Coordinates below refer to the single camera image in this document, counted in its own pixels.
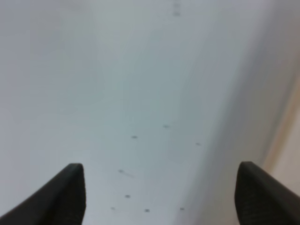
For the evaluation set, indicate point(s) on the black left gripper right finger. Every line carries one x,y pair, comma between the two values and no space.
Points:
262,200

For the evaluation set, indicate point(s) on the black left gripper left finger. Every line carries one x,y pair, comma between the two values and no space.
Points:
61,201

